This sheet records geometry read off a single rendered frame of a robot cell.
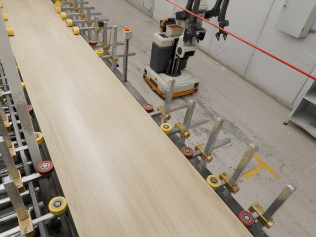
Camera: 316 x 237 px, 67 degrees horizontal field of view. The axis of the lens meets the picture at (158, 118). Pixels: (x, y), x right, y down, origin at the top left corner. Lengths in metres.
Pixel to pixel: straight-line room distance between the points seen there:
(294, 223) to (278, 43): 2.64
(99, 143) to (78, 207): 0.43
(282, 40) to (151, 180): 3.36
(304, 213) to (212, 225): 1.70
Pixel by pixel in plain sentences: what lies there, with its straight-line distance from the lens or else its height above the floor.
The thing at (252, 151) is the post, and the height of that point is 1.15.
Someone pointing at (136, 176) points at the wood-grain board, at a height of 0.90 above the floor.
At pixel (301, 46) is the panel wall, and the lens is 4.10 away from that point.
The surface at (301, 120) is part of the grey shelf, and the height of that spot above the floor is 0.14.
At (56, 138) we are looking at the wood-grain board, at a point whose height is 0.90.
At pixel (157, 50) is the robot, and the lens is 3.45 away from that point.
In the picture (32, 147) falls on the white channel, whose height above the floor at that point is 0.96.
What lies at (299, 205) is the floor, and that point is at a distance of 2.92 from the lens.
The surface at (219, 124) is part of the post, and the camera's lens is 1.44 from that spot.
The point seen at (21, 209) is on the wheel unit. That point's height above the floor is 0.93.
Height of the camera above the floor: 1.99
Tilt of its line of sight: 39 degrees down
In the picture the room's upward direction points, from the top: 10 degrees clockwise
